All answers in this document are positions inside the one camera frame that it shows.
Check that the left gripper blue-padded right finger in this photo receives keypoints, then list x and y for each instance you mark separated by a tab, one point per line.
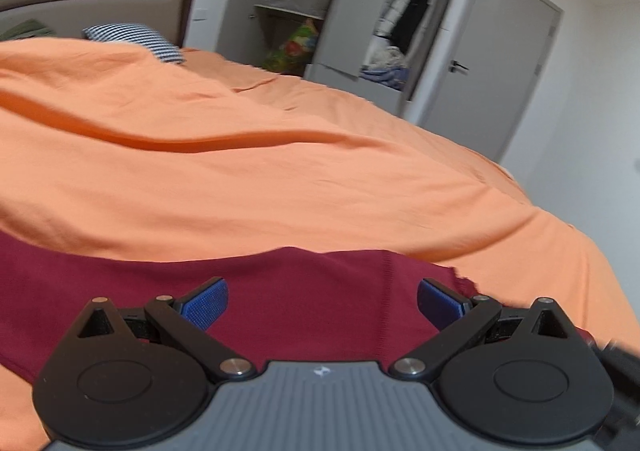
461	323

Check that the dark red garment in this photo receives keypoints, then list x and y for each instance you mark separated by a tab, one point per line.
286	304

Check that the grey open wardrobe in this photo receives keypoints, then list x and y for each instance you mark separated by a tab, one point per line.
345	5

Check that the checkered blue white pillow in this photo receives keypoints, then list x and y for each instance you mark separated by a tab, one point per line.
139	34

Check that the hanging clothes in wardrobe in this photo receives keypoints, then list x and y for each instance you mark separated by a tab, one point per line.
399	19

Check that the folded clothes pile in wardrobe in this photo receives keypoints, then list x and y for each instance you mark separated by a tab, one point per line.
385	64

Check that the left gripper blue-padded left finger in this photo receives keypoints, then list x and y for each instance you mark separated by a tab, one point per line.
182	323

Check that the white wall switch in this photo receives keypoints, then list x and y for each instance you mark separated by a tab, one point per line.
199	15

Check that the orange bed sheet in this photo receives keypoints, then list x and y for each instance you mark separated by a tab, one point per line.
107	152

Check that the grey room door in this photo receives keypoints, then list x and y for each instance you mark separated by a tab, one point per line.
491	73

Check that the colourful bag in wardrobe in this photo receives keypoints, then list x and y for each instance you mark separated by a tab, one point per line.
292	57

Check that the green cloth by headboard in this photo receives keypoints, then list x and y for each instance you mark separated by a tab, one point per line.
27	29

